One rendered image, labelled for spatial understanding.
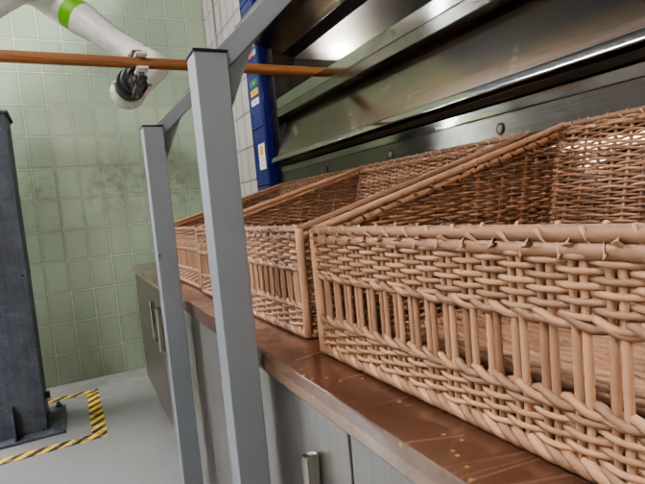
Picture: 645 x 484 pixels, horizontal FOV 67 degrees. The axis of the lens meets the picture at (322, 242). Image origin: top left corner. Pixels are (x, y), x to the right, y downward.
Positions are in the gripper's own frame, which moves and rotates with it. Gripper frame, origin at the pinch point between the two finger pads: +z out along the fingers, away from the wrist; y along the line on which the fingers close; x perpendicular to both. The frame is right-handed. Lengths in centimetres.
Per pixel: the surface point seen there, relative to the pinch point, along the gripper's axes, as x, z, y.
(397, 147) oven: -53, 44, 31
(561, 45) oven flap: -51, 92, 21
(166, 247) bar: 5, 39, 49
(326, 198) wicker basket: -37, 33, 42
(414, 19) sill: -53, 54, 3
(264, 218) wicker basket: -20, 32, 45
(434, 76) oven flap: -53, 59, 17
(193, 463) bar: 5, 40, 97
